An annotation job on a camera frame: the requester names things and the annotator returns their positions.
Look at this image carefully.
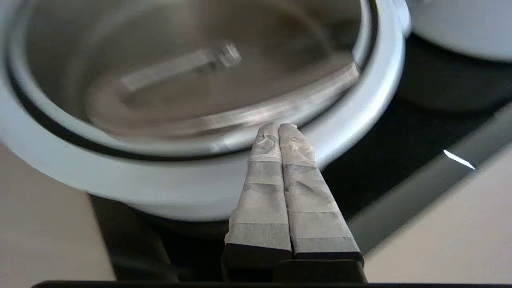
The white pot with steel insert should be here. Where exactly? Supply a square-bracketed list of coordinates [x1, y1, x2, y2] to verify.
[80, 0, 412, 222]
[406, 0, 512, 62]

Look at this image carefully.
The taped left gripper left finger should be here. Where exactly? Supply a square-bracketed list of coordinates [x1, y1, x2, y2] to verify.
[222, 122, 292, 280]

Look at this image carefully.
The large black induction cooktop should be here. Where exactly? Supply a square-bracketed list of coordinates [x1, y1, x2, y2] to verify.
[90, 32, 512, 280]

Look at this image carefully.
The glass lid with white rim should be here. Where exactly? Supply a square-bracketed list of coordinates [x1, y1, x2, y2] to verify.
[0, 0, 412, 200]

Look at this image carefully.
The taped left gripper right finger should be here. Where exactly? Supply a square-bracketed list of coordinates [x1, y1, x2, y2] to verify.
[279, 123, 365, 266]

